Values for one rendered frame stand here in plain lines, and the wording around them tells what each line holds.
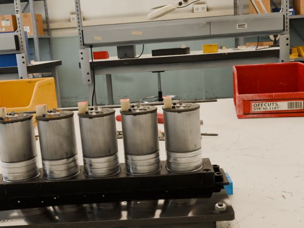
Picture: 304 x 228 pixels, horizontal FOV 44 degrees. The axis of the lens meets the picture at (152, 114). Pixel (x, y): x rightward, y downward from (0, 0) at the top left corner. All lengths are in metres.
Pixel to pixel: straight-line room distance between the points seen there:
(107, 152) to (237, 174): 0.11
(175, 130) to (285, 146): 0.16
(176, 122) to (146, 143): 0.02
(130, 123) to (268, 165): 0.13
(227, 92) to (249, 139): 4.26
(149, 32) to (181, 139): 2.24
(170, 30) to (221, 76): 2.25
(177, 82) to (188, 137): 4.37
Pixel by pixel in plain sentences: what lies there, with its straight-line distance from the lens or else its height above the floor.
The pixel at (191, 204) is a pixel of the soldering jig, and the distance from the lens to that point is 0.22.
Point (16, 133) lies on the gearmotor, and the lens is 0.26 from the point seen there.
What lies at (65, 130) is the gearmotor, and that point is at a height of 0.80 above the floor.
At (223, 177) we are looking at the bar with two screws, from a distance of 0.25.
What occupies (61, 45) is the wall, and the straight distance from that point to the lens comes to 4.82.
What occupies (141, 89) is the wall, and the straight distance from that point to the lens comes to 4.65.
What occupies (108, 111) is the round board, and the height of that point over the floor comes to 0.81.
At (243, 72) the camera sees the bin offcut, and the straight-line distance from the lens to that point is 0.60.
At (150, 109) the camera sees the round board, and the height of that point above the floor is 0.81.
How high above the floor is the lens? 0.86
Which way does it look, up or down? 11 degrees down
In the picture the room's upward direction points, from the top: 4 degrees counter-clockwise
